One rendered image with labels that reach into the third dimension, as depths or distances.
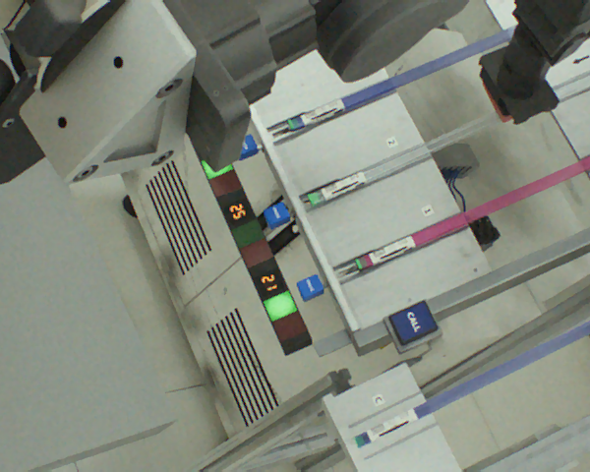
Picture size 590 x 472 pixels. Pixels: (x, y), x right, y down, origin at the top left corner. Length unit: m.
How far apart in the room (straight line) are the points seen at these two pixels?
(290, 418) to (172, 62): 0.94
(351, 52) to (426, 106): 1.37
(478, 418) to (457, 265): 1.36
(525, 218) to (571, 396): 1.14
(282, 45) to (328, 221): 0.78
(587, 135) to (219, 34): 0.93
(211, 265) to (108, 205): 0.34
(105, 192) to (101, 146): 1.65
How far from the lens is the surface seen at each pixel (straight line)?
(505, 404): 2.73
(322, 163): 1.33
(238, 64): 0.52
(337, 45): 0.57
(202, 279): 1.92
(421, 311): 1.22
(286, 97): 1.38
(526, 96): 1.27
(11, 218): 1.20
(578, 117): 1.39
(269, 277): 1.29
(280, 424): 1.39
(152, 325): 2.03
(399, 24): 0.56
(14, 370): 1.10
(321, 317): 1.71
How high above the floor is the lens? 1.49
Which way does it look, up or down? 38 degrees down
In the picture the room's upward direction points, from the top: 50 degrees clockwise
